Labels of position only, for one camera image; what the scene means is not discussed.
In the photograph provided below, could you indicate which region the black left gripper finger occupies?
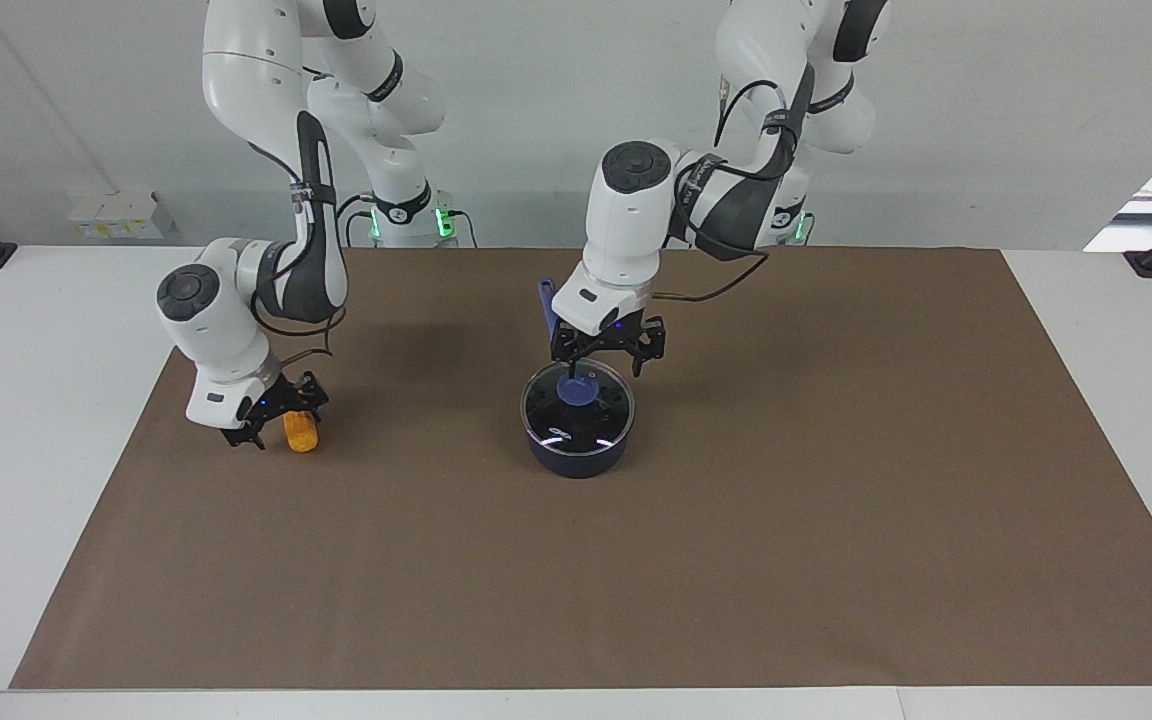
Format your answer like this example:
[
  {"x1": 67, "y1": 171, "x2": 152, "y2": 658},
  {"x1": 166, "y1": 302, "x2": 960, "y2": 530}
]
[
  {"x1": 549, "y1": 322, "x2": 600, "y2": 380},
  {"x1": 604, "y1": 317, "x2": 668, "y2": 379}
]

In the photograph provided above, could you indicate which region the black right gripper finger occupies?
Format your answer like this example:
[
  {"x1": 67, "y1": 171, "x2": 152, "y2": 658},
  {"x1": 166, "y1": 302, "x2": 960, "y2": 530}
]
[
  {"x1": 270, "y1": 370, "x2": 330, "y2": 413},
  {"x1": 220, "y1": 411, "x2": 270, "y2": 450}
]

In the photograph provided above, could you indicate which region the orange corn cob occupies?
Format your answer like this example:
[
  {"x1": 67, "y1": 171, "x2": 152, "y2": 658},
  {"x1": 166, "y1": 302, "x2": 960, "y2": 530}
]
[{"x1": 282, "y1": 407, "x2": 321, "y2": 454}]

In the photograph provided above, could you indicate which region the glass lid with lavender knob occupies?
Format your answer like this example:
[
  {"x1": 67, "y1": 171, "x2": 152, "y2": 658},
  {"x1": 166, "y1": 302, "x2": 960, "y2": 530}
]
[{"x1": 522, "y1": 360, "x2": 635, "y2": 459}]

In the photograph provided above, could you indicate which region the brown table mat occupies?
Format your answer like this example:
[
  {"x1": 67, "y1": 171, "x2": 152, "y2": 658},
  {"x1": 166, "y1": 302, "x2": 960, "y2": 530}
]
[{"x1": 11, "y1": 247, "x2": 1152, "y2": 691}]

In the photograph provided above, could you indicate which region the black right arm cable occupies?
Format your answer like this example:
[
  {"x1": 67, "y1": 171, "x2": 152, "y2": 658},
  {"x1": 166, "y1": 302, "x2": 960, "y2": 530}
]
[{"x1": 249, "y1": 180, "x2": 349, "y2": 362}]

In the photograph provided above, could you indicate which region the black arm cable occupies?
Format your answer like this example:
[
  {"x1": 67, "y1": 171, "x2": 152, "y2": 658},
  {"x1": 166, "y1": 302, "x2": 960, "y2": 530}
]
[
  {"x1": 249, "y1": 180, "x2": 349, "y2": 362},
  {"x1": 651, "y1": 65, "x2": 818, "y2": 302}
]

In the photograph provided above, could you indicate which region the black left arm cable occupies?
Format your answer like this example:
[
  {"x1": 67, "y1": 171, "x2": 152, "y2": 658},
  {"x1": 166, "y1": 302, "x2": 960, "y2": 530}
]
[{"x1": 651, "y1": 65, "x2": 818, "y2": 302}]

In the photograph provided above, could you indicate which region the dark pot with lavender handle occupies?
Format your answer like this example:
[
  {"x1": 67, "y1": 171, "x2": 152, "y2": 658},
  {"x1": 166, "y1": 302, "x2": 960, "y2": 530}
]
[{"x1": 520, "y1": 279, "x2": 636, "y2": 480}]

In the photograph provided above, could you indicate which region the white wall socket box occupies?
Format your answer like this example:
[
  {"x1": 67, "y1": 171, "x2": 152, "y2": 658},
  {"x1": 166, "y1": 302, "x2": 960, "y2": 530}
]
[{"x1": 66, "y1": 190, "x2": 163, "y2": 242}]

